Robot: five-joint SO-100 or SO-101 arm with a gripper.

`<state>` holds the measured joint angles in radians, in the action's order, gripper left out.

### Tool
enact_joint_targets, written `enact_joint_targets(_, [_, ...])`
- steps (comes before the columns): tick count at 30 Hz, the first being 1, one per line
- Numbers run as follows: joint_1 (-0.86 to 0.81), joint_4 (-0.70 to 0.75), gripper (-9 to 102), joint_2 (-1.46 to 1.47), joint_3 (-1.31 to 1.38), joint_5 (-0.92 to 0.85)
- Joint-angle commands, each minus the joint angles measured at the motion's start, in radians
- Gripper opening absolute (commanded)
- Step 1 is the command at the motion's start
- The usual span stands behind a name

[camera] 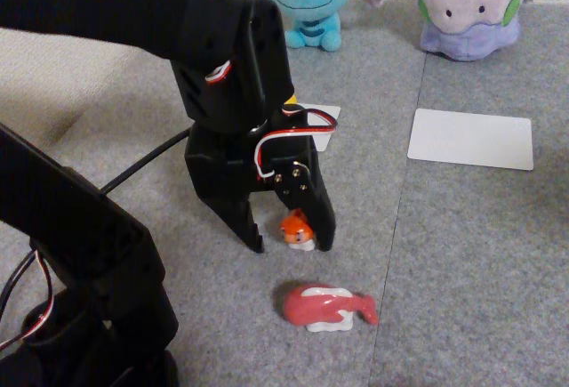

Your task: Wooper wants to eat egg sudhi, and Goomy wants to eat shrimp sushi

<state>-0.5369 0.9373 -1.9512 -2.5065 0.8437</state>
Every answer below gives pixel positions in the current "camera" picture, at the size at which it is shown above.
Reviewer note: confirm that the white blank card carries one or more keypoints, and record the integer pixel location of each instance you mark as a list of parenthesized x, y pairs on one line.
[(471, 140), (322, 142)]

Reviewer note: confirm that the orange shrimp sushi figure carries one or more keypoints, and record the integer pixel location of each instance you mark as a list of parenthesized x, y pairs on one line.
[(293, 233)]

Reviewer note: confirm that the purple Goomy plush toy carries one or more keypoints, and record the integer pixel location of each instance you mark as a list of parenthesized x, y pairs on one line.
[(471, 9)]

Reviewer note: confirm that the grey carpet tile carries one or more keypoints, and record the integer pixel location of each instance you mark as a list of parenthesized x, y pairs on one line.
[(222, 293), (489, 249)]

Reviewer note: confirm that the red tuna sushi figure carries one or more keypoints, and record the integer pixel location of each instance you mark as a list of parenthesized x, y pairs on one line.
[(311, 307)]

